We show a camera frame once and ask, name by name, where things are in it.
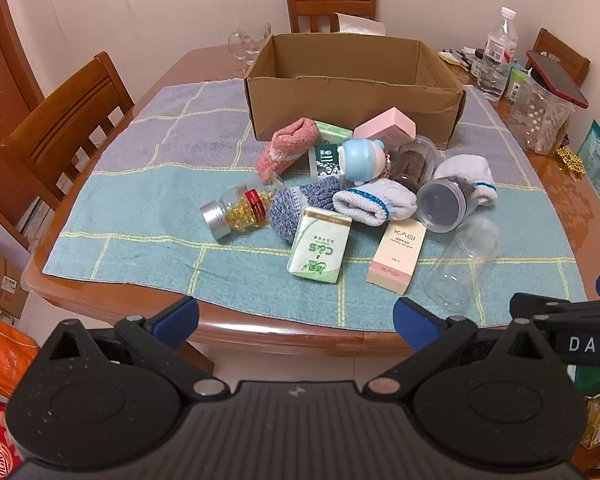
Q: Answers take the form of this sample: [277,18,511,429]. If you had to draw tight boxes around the clear plastic jar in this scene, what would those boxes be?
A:
[420,217,501,313]

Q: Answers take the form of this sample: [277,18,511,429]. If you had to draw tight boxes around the clear water bottle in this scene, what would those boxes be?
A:
[477,7,520,102]

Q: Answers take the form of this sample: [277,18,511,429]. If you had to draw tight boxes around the small green tissue packet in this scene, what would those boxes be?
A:
[314,120,353,150]

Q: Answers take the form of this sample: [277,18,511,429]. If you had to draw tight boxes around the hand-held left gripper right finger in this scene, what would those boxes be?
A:
[364,297,559,401]

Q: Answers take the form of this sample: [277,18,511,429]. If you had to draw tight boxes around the orange bag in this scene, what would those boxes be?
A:
[0,319,41,401]

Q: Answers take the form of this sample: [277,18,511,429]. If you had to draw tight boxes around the gold ornament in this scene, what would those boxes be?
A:
[555,146,587,177]

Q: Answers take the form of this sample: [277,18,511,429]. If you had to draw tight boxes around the clear dotted plastic container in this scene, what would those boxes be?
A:
[509,77,576,156]

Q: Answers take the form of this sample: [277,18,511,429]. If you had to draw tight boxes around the cardboard carton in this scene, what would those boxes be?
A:
[0,247,31,320]

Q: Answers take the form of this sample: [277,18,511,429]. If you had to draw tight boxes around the light blue toy figure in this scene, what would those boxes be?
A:
[339,138,387,182]

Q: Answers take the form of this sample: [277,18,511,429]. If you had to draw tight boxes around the bunch of pens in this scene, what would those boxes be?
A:
[437,47,486,78]

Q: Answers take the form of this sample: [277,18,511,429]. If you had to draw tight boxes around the tall pink white box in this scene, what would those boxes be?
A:
[366,220,429,295]

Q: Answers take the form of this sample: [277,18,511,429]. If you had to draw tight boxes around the small bottle green lid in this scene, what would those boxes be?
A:
[504,67,531,103]

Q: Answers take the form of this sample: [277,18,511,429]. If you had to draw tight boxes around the plastic jar dark label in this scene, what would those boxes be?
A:
[307,142,348,183]

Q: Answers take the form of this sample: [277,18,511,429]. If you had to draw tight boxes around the glass mug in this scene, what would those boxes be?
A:
[227,22,273,73]

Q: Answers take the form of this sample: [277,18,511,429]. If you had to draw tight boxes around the white sock blue stripe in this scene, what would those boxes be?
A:
[432,156,497,208]
[332,182,420,227]

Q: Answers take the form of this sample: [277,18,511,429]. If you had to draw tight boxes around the pink fuzzy sock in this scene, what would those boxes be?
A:
[256,116,321,184]

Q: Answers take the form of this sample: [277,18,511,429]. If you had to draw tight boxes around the gold tissue box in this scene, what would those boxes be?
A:
[330,11,387,37]

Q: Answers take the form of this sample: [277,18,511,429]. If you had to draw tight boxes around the clear jar dark contents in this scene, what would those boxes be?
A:
[416,176,476,232]

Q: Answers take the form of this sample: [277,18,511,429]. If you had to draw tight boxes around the green white tissue packet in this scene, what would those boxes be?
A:
[286,206,353,283]

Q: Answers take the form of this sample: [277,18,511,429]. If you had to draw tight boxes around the red smartphone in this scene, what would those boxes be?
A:
[526,50,590,109]

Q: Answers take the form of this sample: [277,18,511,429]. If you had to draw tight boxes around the brown cardboard box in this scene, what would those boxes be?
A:
[243,32,467,151]

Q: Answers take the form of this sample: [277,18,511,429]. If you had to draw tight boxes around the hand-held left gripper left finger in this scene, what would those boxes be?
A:
[39,296,231,402]

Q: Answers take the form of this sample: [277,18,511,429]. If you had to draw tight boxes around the blue grey checked towel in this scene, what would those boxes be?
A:
[42,79,588,331]

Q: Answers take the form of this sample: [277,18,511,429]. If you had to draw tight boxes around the blue knitted sock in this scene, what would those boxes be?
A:
[268,183,353,247]

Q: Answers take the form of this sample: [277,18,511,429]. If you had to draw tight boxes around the clear jar brown contents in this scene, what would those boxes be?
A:
[390,135,440,195]

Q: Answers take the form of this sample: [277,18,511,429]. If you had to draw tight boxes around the capsule bottle silver cap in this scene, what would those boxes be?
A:
[200,180,286,242]

